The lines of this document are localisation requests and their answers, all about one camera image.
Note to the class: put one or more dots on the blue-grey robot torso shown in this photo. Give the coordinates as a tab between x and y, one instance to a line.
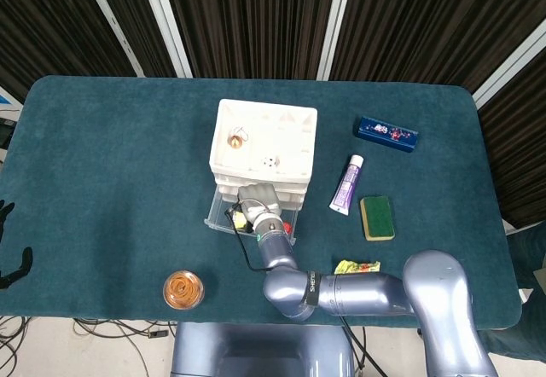
239	351

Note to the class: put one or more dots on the tiny soccer ball toy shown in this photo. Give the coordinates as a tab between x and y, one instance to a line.
269	162

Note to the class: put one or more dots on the white partition post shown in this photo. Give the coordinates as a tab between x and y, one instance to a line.
509	63
335	23
166	23
112	21

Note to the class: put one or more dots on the white plastic drawer unit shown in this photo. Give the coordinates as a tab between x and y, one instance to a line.
273	134

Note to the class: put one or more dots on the green yellow sponge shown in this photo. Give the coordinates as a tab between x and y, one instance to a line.
377	216

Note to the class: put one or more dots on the yellow chick toy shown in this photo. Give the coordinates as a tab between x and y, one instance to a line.
240	220

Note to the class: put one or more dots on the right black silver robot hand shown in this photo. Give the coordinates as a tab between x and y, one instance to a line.
260	200

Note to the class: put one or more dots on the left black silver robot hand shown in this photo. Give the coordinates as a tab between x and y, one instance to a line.
3	240

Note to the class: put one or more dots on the clear plastic drawer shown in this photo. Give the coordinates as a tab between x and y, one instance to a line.
226	179
217	217

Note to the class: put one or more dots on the clear jar of rubber bands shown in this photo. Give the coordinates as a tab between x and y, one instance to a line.
183	289

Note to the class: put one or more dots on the teal table cloth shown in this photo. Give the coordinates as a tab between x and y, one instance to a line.
106	181

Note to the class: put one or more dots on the purple white toothpaste tube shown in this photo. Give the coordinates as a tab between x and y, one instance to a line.
346	187

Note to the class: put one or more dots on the yellow-green snack packet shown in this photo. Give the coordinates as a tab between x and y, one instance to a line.
354	267

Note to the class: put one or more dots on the small gold bell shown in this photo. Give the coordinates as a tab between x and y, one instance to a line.
235	140

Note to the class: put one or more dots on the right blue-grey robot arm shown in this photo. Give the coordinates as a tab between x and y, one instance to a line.
362	291

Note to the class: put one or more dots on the blue floral patterned box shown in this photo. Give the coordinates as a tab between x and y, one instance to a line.
386	134

